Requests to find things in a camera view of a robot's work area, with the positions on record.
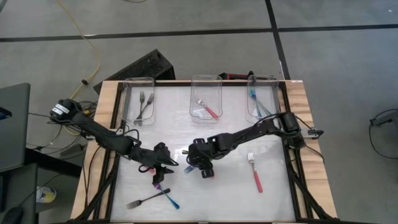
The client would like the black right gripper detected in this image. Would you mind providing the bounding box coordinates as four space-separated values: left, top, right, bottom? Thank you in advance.
186 136 222 177

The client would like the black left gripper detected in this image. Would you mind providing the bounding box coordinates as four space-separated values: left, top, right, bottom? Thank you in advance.
136 142 180 186

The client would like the iridescent purple blue fork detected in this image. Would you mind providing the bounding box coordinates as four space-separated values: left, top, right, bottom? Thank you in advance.
154 183 181 210

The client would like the clear plastic bin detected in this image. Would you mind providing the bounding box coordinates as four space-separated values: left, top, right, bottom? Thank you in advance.
122 77 156 127
189 74 223 124
246 74 280 124

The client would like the wooden table board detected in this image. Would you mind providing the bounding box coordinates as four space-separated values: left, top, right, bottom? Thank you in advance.
70 80 338 220

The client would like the red black tool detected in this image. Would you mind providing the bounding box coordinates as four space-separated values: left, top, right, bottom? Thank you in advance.
218 71 255 81

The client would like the black foam case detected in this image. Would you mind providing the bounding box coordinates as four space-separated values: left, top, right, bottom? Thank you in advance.
93 48 176 95

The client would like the white yellow cup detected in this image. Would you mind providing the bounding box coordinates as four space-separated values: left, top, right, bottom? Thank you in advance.
35 185 58 204

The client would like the grey laptop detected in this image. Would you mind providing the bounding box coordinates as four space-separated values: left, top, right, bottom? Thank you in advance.
0 82 31 172

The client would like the black computer mouse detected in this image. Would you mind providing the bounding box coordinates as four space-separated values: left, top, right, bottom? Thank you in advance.
0 206 25 224

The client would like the grey chair base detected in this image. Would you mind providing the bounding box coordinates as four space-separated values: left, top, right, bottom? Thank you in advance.
369 108 398 128

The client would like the yellow cable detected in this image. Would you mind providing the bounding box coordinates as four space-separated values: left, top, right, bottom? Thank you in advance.
55 0 101 102

